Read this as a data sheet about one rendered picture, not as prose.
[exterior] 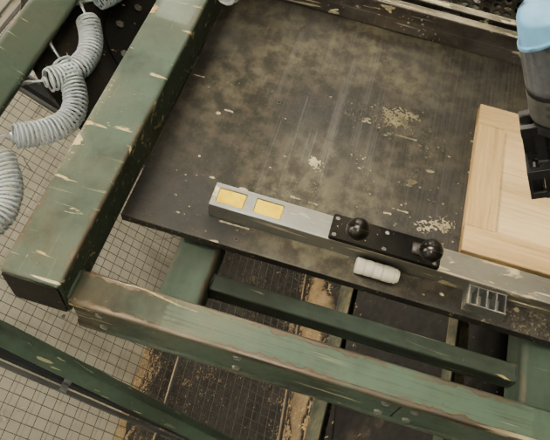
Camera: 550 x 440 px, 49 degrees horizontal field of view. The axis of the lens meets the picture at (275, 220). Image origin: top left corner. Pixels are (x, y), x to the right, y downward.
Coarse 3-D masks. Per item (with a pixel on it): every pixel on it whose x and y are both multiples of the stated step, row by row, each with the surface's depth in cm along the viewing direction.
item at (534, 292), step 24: (216, 192) 110; (240, 192) 111; (216, 216) 112; (240, 216) 109; (264, 216) 109; (288, 216) 109; (312, 216) 110; (312, 240) 110; (384, 264) 109; (408, 264) 107; (456, 264) 108; (480, 264) 108; (504, 288) 106; (528, 288) 106
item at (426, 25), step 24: (288, 0) 143; (312, 0) 141; (336, 0) 140; (360, 0) 138; (384, 0) 137; (408, 0) 139; (432, 0) 138; (384, 24) 142; (408, 24) 140; (432, 24) 138; (456, 24) 136; (480, 24) 136; (504, 24) 137; (480, 48) 140; (504, 48) 138
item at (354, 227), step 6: (354, 222) 96; (360, 222) 96; (366, 222) 96; (348, 228) 96; (354, 228) 96; (360, 228) 96; (366, 228) 96; (348, 234) 97; (354, 234) 96; (360, 234) 96; (366, 234) 96; (354, 240) 97; (360, 240) 97
